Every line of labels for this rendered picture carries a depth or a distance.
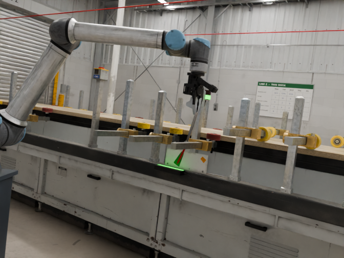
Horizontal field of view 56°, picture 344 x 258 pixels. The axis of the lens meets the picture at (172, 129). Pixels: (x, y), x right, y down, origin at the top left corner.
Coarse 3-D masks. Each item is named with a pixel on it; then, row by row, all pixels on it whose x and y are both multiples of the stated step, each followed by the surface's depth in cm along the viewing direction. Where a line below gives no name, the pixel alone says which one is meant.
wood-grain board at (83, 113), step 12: (36, 108) 277; (60, 108) 315; (108, 120) 231; (120, 120) 225; (132, 120) 237; (144, 120) 267; (204, 132) 197; (216, 132) 216; (252, 144) 174; (264, 144) 170; (276, 144) 167; (324, 156) 154; (336, 156) 152
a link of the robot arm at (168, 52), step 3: (186, 39) 162; (186, 42) 160; (189, 42) 160; (186, 45) 159; (189, 45) 159; (186, 48) 160; (189, 48) 159; (165, 51) 162; (168, 51) 161; (183, 51) 159; (186, 51) 160; (189, 51) 160; (168, 54) 163; (171, 54) 163; (174, 54) 160; (177, 54) 159; (180, 54) 161; (183, 54) 161; (186, 54) 161; (186, 57) 164
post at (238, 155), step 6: (246, 102) 156; (240, 108) 158; (246, 108) 156; (240, 114) 158; (246, 114) 156; (240, 120) 157; (246, 120) 157; (246, 126) 159; (240, 138) 157; (240, 144) 157; (234, 150) 159; (240, 150) 157; (234, 156) 159; (240, 156) 157; (234, 162) 159; (240, 162) 158; (234, 168) 158; (240, 168) 159; (234, 174) 158; (240, 174) 160
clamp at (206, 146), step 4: (188, 140) 172; (192, 140) 171; (196, 140) 170; (200, 140) 168; (204, 140) 171; (204, 144) 167; (208, 144) 166; (196, 148) 169; (200, 148) 168; (204, 148) 167; (208, 148) 167
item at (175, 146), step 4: (172, 144) 148; (176, 144) 147; (180, 144) 150; (184, 144) 153; (188, 144) 156; (192, 144) 160; (196, 144) 163; (200, 144) 166; (212, 144) 179; (216, 144) 182; (172, 148) 148; (176, 148) 147; (180, 148) 150; (184, 148) 153; (188, 148) 157; (192, 148) 160
